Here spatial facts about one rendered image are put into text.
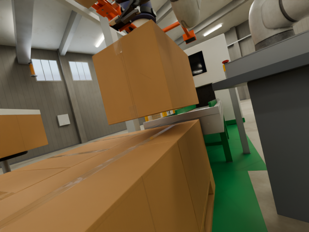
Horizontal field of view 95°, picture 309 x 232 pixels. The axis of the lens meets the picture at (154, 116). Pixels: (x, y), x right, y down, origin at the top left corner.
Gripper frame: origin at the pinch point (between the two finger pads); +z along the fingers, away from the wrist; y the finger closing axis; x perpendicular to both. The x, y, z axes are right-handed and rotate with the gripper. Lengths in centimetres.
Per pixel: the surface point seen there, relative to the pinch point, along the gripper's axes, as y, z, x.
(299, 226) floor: 120, -57, 21
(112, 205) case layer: 66, -19, -44
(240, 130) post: 93, -48, 116
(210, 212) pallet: 118, -18, 22
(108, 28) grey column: -96, 97, 128
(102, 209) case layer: 65, -18, -45
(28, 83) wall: -237, 760, 305
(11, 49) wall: -400, 768, 279
